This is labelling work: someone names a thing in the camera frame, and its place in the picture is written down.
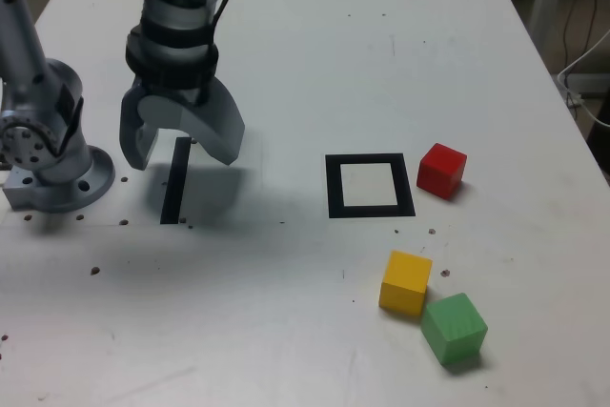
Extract green cube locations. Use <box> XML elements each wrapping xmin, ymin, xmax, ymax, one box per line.
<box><xmin>419</xmin><ymin>292</ymin><xmax>489</xmax><ymax>367</ymax></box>

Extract white cable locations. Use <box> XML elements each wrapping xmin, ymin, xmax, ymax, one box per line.
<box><xmin>555</xmin><ymin>28</ymin><xmax>610</xmax><ymax>130</ymax></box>

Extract yellow cube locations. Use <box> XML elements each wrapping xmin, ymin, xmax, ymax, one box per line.
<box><xmin>378</xmin><ymin>249</ymin><xmax>434</xmax><ymax>316</ymax></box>

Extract black tape strip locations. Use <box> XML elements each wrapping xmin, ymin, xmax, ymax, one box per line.
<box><xmin>159</xmin><ymin>136</ymin><xmax>193</xmax><ymax>226</ymax></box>

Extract red cube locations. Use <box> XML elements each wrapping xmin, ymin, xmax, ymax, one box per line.
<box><xmin>416</xmin><ymin>142</ymin><xmax>469</xmax><ymax>201</ymax></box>

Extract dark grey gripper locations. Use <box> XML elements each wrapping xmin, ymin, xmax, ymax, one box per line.
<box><xmin>118</xmin><ymin>78</ymin><xmax>247</xmax><ymax>172</ymax></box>

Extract black tape square outline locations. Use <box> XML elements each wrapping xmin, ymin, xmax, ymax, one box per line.
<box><xmin>324</xmin><ymin>153</ymin><xmax>417</xmax><ymax>220</ymax></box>

